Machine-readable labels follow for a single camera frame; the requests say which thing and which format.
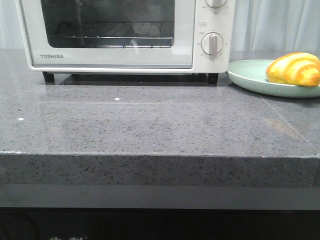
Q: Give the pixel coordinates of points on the glass oven door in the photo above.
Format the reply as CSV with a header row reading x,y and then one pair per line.
x,y
40,17

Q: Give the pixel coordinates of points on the white Toshiba toaster oven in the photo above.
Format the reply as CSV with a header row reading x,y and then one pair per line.
x,y
207,20

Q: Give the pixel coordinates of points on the metal wire oven rack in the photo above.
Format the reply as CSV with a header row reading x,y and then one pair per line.
x,y
113,35

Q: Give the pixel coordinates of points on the upper oven control knob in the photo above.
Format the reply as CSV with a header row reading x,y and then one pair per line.
x,y
215,3

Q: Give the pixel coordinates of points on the yellow striped bread roll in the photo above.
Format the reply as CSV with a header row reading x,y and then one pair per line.
x,y
297,68

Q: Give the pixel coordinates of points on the lower oven timer knob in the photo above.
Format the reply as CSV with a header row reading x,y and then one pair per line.
x,y
212,43

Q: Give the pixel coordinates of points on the light green plate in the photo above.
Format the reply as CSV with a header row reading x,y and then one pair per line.
x,y
251,75

